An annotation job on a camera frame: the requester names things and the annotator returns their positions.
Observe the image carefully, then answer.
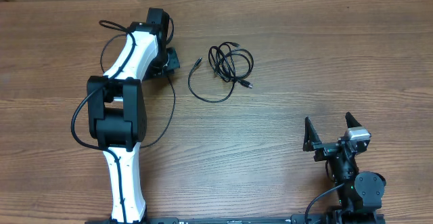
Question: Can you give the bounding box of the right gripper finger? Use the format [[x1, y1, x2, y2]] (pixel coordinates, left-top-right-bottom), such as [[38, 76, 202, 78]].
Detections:
[[345, 112, 361, 128], [303, 116, 321, 152]]

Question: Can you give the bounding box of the long black usb cable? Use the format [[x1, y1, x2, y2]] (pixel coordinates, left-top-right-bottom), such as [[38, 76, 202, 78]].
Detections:
[[99, 33, 177, 150]]

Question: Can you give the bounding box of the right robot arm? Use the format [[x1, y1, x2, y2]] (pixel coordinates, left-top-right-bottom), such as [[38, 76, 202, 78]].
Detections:
[[303, 112, 386, 223]]

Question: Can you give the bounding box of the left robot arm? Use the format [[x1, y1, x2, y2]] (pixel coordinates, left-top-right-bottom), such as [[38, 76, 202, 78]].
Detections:
[[85, 8, 180, 223]]

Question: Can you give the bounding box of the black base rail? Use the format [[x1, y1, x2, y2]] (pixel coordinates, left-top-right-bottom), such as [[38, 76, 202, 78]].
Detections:
[[85, 214, 386, 224]]

